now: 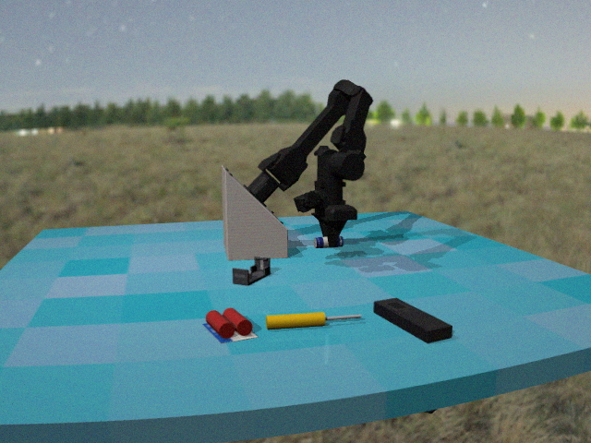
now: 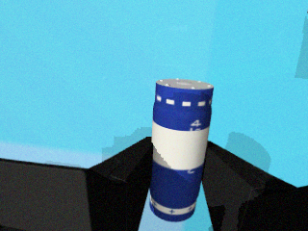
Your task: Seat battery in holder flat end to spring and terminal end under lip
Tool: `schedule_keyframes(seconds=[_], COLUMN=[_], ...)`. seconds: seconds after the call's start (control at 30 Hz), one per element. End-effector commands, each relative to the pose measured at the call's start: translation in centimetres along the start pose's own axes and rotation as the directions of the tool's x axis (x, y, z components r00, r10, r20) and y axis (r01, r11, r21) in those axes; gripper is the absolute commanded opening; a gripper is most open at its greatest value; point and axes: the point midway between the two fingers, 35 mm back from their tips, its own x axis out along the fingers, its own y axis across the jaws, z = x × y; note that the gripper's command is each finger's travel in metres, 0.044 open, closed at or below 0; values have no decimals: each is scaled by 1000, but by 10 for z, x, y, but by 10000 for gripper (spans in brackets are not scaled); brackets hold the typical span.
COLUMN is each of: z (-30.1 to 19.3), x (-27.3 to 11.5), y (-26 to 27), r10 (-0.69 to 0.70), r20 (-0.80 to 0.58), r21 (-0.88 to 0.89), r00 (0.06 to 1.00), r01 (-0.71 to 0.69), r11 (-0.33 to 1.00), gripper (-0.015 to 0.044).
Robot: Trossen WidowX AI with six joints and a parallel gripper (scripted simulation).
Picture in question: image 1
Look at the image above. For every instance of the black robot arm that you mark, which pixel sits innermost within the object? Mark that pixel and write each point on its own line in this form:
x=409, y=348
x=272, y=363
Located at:
x=349, y=138

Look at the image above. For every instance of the yellow screwdriver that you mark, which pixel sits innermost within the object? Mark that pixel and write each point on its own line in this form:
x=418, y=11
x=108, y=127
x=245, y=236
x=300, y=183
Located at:
x=302, y=320

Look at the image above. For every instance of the blue and white battery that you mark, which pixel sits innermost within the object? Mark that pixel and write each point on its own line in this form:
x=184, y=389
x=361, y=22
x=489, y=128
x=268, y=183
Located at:
x=322, y=242

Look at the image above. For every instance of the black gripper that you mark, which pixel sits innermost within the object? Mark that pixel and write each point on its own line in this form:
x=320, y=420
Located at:
x=334, y=217

